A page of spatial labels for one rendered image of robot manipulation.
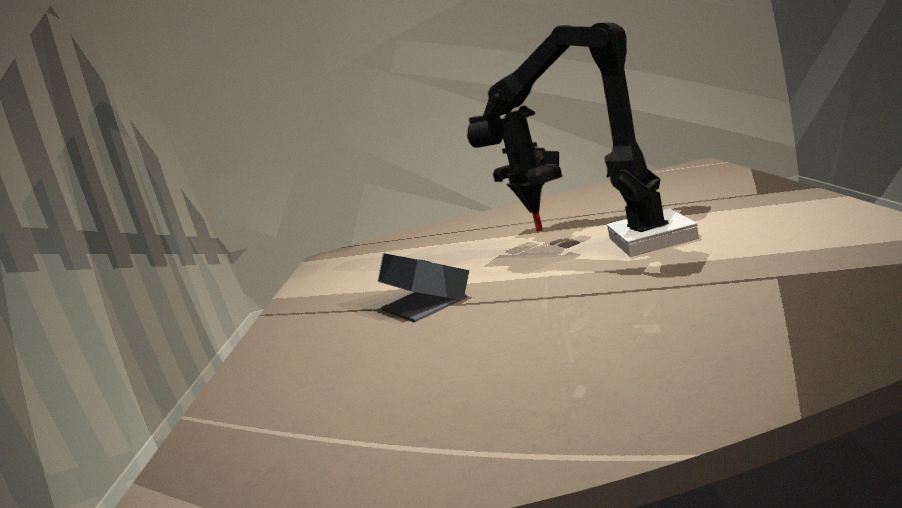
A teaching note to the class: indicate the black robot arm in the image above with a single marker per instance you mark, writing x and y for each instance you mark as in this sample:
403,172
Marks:
626,166

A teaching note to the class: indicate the dark red peg with grey band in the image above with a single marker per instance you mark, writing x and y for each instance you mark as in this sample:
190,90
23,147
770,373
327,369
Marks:
537,221

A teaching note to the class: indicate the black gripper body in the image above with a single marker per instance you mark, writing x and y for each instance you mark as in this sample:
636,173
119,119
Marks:
522,165

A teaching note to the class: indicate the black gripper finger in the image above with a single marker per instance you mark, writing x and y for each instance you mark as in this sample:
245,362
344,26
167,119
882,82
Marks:
517,191
532,194

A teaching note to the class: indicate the grey square panel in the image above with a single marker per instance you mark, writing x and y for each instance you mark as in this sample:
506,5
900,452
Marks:
434,286

